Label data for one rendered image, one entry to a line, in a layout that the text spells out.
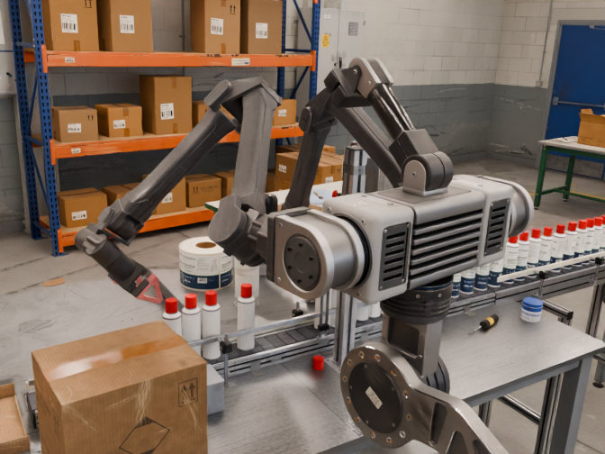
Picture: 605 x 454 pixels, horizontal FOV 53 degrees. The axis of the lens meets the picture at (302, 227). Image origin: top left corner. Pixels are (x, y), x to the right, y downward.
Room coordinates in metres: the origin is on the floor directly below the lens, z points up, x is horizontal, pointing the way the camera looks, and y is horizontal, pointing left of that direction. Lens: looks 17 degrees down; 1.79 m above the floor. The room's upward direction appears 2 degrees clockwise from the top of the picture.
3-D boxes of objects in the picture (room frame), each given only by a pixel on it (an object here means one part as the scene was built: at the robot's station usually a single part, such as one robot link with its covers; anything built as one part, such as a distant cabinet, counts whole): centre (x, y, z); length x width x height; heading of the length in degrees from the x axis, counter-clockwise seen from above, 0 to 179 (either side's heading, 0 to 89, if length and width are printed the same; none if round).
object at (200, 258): (2.16, 0.36, 0.95); 0.20 x 0.20 x 0.14
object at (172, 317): (1.53, 0.35, 0.98); 0.05 x 0.05 x 0.20
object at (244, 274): (1.97, 0.19, 1.03); 0.09 x 0.09 x 0.30
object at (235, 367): (1.77, -0.03, 0.85); 1.65 x 0.11 x 0.05; 122
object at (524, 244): (2.30, -0.88, 0.98); 0.05 x 0.05 x 0.20
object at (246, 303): (1.65, 0.16, 0.98); 0.05 x 0.05 x 0.20
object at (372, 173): (1.75, -0.16, 1.38); 0.17 x 0.10 x 0.19; 177
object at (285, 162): (6.26, -0.13, 0.32); 1.20 x 0.83 x 0.64; 39
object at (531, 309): (2.05, -0.85, 0.87); 0.07 x 0.07 x 0.07
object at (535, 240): (2.34, -0.94, 0.98); 0.05 x 0.05 x 0.20
